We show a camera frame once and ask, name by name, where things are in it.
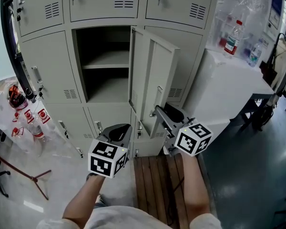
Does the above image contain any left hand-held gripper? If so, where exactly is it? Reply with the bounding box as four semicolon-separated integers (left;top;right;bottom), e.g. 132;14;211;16
87;124;133;178

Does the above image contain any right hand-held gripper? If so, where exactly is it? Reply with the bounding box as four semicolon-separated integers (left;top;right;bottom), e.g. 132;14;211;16
154;103;214;157

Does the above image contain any grey locker door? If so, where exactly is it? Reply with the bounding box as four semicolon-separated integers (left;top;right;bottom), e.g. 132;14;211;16
128;25;181;139

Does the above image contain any grey metal locker cabinet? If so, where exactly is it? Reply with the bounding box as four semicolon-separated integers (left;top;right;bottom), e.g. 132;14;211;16
11;0;220;158

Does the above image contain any person's left forearm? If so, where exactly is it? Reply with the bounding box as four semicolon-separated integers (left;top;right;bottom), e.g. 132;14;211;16
62;174;106;229

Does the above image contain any person's right forearm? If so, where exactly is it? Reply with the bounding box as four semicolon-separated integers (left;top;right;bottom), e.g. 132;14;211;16
180;153;211;224

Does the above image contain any brown wooden plank platform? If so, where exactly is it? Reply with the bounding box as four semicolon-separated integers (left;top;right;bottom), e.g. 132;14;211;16
133;153;217;229

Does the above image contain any person's grey shoe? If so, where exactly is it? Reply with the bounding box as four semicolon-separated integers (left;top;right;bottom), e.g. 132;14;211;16
94;194;108;208

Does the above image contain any person's white shirt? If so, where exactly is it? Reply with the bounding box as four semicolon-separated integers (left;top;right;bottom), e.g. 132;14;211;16
37;205;222;229

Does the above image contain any black table white top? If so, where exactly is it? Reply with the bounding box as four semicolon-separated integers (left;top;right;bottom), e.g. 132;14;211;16
228;80;277;132

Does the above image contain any black bottle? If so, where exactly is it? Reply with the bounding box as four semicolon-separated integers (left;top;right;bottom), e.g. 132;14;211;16
25;87;36;104

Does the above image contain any red cap clear bottle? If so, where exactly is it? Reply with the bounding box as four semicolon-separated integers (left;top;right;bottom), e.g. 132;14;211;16
224;20;243;56

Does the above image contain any brown wooden coat stand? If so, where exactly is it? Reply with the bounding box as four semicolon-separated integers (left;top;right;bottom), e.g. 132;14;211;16
0;149;52;201

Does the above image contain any blue label clear bottle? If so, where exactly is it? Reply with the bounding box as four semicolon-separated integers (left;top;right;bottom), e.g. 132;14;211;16
249;38;263;68

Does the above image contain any orange black bag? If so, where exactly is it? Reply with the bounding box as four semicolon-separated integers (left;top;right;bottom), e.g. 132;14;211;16
8;84;29;111

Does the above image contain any white water dispenser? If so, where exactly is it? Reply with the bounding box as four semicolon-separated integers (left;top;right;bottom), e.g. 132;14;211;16
0;89;17;150

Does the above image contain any clear plastic bag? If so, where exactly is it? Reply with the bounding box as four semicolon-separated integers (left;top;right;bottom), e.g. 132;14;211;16
209;0;272;62

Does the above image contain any black window frame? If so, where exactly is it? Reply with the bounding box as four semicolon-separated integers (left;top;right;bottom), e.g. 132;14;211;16
0;0;39;100

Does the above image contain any blue white wall poster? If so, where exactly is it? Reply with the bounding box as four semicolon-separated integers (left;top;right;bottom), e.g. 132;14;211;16
268;0;285;31

